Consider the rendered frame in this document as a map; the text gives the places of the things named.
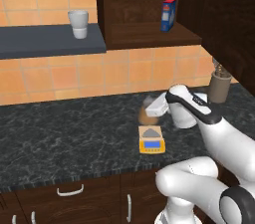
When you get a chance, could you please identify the grey-brown utensil pot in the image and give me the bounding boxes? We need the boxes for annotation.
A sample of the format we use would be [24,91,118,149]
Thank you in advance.
[208,70,233,105]

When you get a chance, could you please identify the white cup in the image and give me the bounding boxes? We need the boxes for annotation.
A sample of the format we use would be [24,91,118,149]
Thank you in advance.
[68,9,90,40]

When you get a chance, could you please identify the dark wood cupboard door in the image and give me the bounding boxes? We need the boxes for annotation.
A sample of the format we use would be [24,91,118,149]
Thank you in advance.
[120,169,167,224]

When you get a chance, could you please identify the blue and red box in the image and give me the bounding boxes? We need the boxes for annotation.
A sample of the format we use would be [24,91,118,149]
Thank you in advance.
[160,0,177,33]

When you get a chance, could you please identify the dark wood drawer front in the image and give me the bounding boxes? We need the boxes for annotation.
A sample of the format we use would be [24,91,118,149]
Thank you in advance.
[14,174,122,211]

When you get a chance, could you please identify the amber honey bottle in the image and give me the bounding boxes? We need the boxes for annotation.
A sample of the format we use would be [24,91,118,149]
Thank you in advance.
[137,95,160,126]

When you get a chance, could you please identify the yellow digital scale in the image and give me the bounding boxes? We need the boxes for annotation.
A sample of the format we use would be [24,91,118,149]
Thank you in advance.
[137,125,166,155]

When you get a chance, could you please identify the wooden utensils in pot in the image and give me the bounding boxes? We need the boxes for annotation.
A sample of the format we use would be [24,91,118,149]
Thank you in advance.
[212,58,232,79]

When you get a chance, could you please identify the white drawer handle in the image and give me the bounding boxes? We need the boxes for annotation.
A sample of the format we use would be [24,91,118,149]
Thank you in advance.
[56,183,86,198]

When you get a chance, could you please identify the dark wood wall cabinet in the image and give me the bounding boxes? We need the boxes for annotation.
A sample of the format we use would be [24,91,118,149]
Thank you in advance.
[95,0,217,51]

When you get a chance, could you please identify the dark wood cabinet door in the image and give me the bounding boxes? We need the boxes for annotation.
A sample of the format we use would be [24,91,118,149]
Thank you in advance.
[200,0,255,97]

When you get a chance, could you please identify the dark grey wall shelf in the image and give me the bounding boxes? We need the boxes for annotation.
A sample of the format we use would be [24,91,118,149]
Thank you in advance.
[0,23,108,61]

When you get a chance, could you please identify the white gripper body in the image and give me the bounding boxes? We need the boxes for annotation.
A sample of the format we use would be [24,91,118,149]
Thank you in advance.
[144,92,171,118]

